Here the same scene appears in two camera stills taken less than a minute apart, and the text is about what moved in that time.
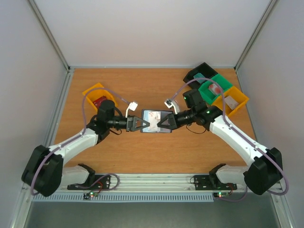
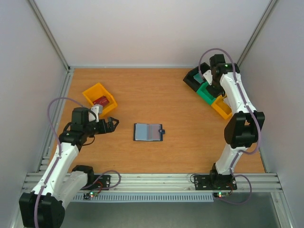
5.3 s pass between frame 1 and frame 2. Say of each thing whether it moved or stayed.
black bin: stayed
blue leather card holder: moved
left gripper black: moved
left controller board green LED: stayed
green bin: stayed
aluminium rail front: stayed
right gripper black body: moved
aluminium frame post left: stayed
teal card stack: stayed
